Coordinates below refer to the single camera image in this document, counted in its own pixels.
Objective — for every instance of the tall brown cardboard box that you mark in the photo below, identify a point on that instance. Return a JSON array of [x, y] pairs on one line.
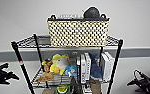
[[95, 87]]

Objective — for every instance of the pale basket with dark spots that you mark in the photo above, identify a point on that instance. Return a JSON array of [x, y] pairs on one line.
[[77, 32]]

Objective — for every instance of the long grey wall band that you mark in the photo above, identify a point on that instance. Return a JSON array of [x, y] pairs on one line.
[[141, 53]]

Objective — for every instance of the fashion magazine with face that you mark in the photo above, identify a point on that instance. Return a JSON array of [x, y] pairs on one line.
[[68, 16]]

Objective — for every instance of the slim white box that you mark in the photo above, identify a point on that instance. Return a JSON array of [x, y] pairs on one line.
[[86, 66]]

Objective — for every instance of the tall wide white box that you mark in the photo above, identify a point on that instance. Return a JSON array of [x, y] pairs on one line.
[[107, 66]]

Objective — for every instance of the green round toy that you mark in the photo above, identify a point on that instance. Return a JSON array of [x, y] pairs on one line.
[[62, 90]]

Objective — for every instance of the dark grey round plush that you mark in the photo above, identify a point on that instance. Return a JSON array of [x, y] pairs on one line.
[[91, 13]]

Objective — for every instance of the brown orange plush toy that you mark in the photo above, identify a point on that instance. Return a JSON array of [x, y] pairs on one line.
[[46, 76]]

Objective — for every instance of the small blue plush toy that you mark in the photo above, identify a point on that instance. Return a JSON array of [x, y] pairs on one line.
[[71, 70]]

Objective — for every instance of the yellow white plush duck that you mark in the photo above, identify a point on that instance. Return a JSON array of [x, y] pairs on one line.
[[59, 64]]

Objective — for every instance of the black upright bag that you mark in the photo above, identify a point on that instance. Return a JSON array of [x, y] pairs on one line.
[[74, 86]]

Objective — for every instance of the white box with black edge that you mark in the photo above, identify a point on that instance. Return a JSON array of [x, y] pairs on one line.
[[78, 68]]

